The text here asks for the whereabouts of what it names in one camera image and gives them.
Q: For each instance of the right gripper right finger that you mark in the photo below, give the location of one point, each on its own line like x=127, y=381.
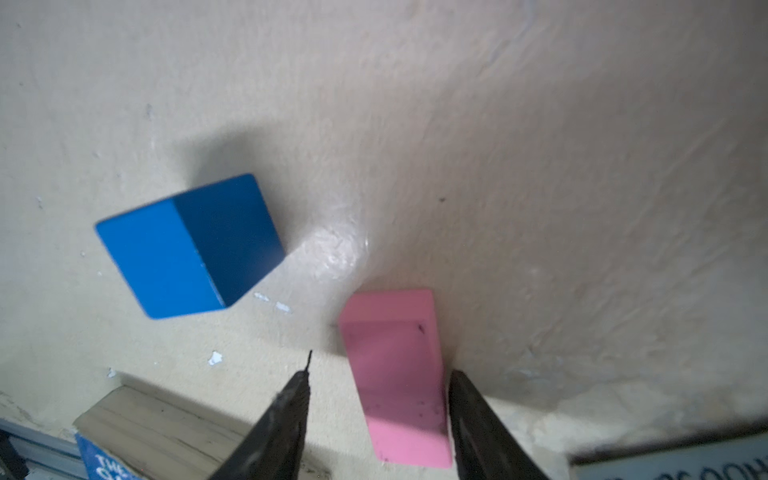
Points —
x=484, y=448

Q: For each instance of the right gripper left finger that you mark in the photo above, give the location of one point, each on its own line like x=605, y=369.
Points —
x=273, y=448

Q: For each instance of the pink rectangular block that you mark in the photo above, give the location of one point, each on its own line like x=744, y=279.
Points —
x=392, y=343

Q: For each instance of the dark blue cube block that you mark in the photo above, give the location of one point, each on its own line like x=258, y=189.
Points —
x=198, y=251

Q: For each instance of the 91-storey treehouse book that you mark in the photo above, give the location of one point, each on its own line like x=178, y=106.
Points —
x=142, y=433

